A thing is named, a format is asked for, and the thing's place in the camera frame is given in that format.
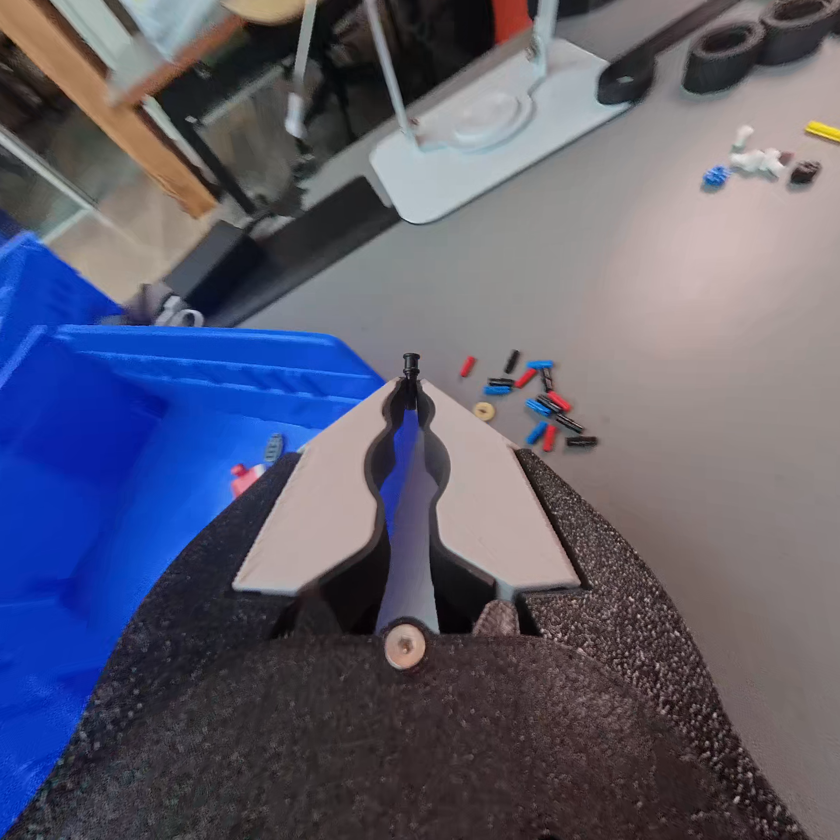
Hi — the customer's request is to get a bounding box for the pile of small connector pins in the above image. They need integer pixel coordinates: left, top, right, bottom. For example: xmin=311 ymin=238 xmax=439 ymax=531
xmin=458 ymin=350 xmax=599 ymax=454

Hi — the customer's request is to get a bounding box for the blue plastic parts bin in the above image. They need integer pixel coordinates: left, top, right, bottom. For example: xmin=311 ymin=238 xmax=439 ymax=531
xmin=0 ymin=325 xmax=388 ymax=815
xmin=0 ymin=230 xmax=126 ymax=368

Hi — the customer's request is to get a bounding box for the wooden pillar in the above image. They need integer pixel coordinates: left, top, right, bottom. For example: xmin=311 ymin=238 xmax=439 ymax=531
xmin=0 ymin=0 xmax=219 ymax=219

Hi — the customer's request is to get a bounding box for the wire page holder arm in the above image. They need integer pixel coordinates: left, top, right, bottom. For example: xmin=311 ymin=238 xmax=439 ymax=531
xmin=285 ymin=0 xmax=320 ymax=142

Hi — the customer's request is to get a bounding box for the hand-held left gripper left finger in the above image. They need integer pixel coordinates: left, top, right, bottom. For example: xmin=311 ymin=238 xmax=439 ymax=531
xmin=231 ymin=378 xmax=404 ymax=635

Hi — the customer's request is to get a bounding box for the grey desk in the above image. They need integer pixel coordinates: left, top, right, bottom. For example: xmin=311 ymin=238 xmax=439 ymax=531
xmin=197 ymin=0 xmax=840 ymax=840

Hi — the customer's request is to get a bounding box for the orange bag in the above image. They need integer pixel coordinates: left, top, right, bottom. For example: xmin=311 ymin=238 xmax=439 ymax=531
xmin=492 ymin=0 xmax=534 ymax=43

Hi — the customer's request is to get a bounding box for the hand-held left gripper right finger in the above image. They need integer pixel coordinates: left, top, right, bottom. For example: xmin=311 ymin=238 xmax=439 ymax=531
xmin=417 ymin=378 xmax=583 ymax=635

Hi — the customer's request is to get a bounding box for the white cable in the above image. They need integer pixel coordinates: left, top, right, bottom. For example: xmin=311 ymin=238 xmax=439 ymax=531
xmin=154 ymin=295 xmax=206 ymax=329

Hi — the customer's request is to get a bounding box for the black power adapter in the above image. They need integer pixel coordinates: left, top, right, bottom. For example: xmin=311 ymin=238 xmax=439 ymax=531
xmin=163 ymin=220 xmax=266 ymax=316

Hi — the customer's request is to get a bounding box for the white toy connector piece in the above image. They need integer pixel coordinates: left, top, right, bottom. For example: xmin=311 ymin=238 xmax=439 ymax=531
xmin=730 ymin=147 xmax=785 ymax=178

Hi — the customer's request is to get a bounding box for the white metal book stand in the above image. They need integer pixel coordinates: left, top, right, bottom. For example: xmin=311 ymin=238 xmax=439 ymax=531
xmin=364 ymin=0 xmax=631 ymax=225

